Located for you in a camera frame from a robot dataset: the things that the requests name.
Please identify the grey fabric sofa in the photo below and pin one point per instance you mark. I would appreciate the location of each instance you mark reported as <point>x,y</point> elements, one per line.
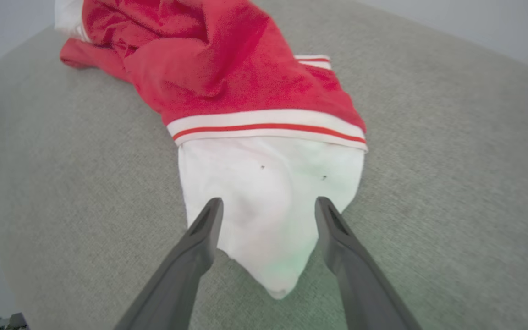
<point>429,183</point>

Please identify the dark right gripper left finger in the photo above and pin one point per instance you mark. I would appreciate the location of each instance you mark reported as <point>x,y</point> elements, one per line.
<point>177,284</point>

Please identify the red and white shirt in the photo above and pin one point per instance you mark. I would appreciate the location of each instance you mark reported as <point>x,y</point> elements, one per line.
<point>227,68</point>

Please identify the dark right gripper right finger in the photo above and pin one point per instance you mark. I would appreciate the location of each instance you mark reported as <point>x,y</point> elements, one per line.
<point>365,288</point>

